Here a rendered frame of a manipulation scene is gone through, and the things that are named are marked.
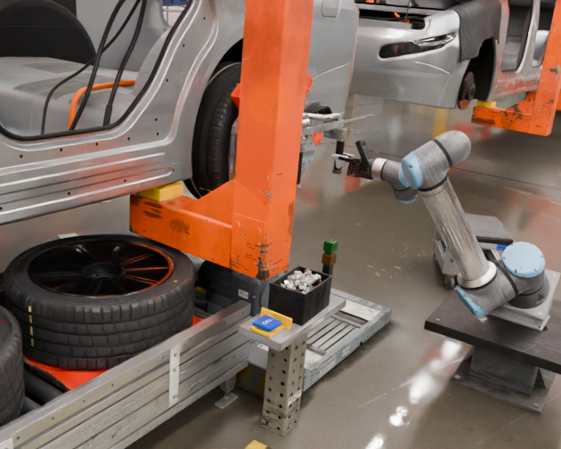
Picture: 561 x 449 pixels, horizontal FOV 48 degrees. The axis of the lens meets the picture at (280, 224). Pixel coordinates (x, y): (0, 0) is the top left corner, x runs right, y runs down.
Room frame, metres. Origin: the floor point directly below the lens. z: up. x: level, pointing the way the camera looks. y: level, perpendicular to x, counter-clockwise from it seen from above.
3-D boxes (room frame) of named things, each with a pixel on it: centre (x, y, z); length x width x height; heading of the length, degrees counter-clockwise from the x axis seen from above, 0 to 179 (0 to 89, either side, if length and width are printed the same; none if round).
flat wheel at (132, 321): (2.09, 0.62, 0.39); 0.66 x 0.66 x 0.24
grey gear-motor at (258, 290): (2.47, 0.19, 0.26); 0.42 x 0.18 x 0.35; 57
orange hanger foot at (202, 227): (2.33, 0.35, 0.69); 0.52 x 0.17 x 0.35; 57
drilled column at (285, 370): (1.95, -0.06, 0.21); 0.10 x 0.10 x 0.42; 57
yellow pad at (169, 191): (2.43, 0.49, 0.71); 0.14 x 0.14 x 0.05; 57
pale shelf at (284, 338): (1.97, -0.08, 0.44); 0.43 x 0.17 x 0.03; 147
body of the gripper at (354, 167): (2.70, -0.33, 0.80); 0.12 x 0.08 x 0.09; 57
